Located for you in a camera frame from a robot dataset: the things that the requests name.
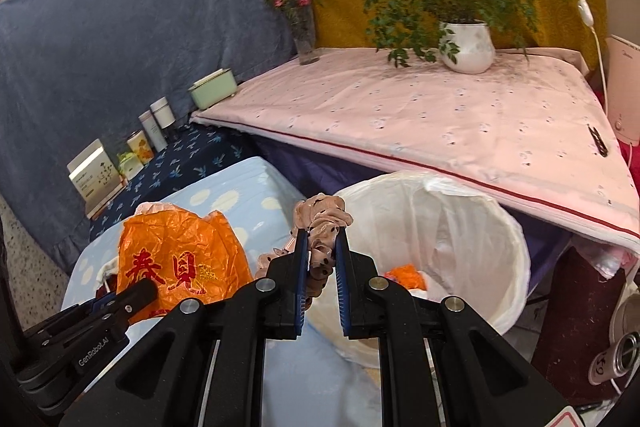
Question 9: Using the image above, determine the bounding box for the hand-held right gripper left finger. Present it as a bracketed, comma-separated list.
[60, 229, 311, 427]

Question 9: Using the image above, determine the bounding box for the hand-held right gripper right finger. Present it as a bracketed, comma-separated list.
[334, 232, 573, 427]

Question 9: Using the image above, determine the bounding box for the orange plastic bag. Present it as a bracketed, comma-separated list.
[116, 209, 253, 323]

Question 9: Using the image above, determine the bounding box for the pink dotted scrunchie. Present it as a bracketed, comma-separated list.
[255, 193, 354, 305]

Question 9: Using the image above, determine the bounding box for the bin with white liner bag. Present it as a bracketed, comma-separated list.
[305, 171, 531, 370]

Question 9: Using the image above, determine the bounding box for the orange plastic scrap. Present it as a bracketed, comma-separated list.
[384, 263, 418, 290]

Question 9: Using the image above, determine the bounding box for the pink fabric piece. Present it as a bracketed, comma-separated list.
[135, 201, 176, 218]

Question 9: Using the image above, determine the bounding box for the light blue planet tablecloth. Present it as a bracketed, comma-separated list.
[60, 156, 391, 427]

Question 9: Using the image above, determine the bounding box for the white gift box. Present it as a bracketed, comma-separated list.
[67, 138, 126, 218]

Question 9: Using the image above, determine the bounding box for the small green box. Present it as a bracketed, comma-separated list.
[116, 149, 142, 182]

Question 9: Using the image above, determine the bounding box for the yellow tin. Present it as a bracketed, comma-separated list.
[126, 131, 153, 166]

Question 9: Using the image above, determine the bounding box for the navy floral cloth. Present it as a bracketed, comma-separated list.
[87, 122, 261, 238]

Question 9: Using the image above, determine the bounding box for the white bottle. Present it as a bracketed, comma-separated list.
[138, 109, 167, 152]

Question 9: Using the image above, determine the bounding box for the white jar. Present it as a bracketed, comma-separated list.
[150, 97, 175, 130]

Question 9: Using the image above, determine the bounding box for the pink dotted tablecloth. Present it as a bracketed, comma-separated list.
[192, 47, 640, 258]

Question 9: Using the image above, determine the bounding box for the pale green tissue box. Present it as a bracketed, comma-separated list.
[188, 68, 238, 111]

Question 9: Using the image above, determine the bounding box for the dark red stool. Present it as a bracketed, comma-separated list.
[530, 247, 626, 398]

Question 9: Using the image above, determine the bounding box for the glass vase with pink flowers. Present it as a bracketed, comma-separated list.
[265, 0, 321, 66]

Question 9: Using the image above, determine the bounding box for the blue-grey hanging blanket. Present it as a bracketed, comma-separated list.
[0, 0, 316, 273]

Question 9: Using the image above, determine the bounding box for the white plastic bag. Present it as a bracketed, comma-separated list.
[575, 242, 640, 280]

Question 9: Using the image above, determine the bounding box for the black clip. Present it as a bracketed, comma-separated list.
[586, 124, 611, 158]

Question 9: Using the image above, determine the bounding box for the red cloth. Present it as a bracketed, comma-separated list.
[617, 137, 640, 188]

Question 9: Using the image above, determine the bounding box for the pink appliance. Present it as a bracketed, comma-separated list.
[605, 34, 640, 148]

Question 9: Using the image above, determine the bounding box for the white cable with switch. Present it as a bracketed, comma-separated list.
[542, 0, 613, 118]

